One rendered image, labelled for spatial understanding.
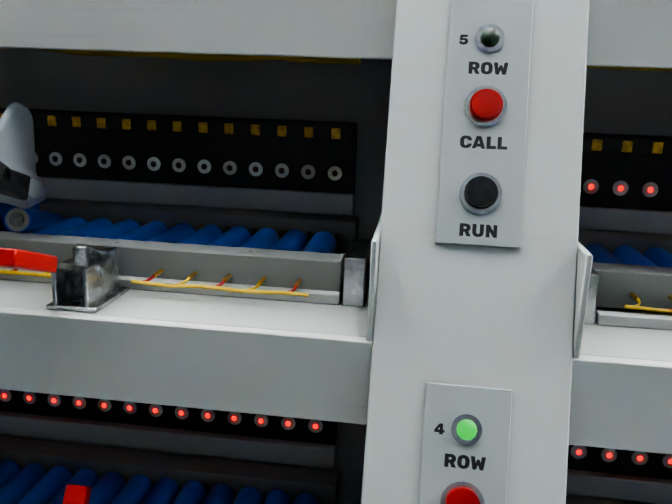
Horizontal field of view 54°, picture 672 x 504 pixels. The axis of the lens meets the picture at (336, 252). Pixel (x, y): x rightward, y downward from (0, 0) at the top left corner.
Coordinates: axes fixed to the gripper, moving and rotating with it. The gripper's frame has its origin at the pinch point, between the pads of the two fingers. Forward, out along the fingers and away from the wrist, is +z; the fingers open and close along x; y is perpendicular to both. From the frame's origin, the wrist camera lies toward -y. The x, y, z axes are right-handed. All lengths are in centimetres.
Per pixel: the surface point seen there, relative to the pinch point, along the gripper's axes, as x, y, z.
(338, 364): -23.5, -8.2, -7.6
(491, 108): -30.1, 4.6, -8.9
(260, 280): -18.5, -4.2, -4.0
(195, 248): -14.2, -2.6, -2.8
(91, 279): -10.2, -4.9, -7.2
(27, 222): -1.7, -1.3, 0.2
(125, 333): -12.5, -7.6, -7.7
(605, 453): -41.2, -14.0, 8.6
